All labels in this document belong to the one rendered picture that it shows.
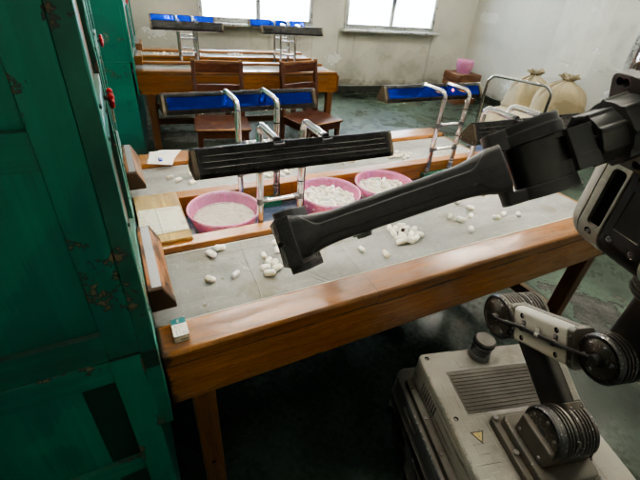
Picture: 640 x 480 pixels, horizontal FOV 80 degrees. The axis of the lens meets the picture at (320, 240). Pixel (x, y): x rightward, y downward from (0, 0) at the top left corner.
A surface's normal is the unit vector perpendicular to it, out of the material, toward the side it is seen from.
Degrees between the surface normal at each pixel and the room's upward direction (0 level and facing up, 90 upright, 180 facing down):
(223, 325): 0
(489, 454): 0
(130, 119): 90
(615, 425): 0
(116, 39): 90
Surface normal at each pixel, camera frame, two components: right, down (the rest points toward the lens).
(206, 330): 0.07, -0.83
